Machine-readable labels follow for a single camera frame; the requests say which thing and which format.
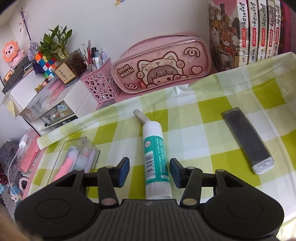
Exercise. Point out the green checked tablecloth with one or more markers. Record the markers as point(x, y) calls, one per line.
point(195, 132)

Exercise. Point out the black box under lion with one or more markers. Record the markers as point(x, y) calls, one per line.
point(24, 66)

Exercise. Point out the pink cartoon pencil case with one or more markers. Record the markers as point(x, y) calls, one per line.
point(160, 61)

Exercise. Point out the colourful rubik cube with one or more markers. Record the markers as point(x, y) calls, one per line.
point(49, 66)

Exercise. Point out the white eraser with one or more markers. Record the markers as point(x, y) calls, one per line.
point(143, 119)

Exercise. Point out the white charger plug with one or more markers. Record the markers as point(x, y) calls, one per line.
point(23, 141)

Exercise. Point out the red pink book stack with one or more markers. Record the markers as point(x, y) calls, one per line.
point(29, 152)

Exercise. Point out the boxed comic book set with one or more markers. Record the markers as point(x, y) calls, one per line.
point(245, 32)

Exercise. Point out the purple cartoon pen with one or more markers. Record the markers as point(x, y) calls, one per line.
point(90, 161)

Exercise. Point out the lucky bamboo plant pot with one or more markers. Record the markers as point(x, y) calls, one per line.
point(53, 45)

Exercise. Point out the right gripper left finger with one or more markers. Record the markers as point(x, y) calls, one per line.
point(109, 178)

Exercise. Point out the clear plastic organizer box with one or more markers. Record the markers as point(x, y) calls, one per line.
point(85, 147)

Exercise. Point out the orange lion figurine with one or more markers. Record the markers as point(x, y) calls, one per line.
point(12, 54)

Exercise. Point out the light blue pen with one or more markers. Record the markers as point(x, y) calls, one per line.
point(72, 154)

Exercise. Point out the teal white glue stick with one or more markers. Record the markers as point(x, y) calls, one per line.
point(157, 180)

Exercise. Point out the pink perforated pen holder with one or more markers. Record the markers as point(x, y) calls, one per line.
point(101, 84)

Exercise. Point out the white drawer organizer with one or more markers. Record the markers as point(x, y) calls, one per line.
point(47, 105)

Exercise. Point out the black white flat eraser case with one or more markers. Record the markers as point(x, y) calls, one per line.
point(250, 141)

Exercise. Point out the pink highlighter pen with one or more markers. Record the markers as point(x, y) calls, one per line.
point(65, 168)

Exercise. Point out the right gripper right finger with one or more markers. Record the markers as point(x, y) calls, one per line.
point(189, 179)

